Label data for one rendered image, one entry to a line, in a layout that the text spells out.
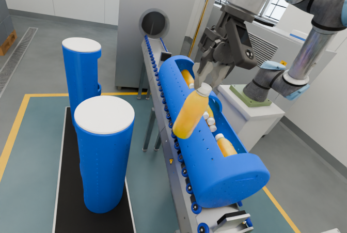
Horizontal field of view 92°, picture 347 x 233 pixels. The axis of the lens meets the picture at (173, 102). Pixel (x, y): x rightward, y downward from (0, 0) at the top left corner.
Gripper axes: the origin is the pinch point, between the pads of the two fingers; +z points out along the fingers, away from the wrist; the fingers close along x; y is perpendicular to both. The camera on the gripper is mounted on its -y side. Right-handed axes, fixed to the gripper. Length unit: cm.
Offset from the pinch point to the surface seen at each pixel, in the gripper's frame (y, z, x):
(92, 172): 19, 75, 24
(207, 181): -14.6, 25.9, -7.9
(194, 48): 119, 26, -64
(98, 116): 29, 42, 24
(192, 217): -18, 48, -11
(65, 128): 104, 135, 48
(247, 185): -18.0, 26.8, -24.1
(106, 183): 18, 85, 16
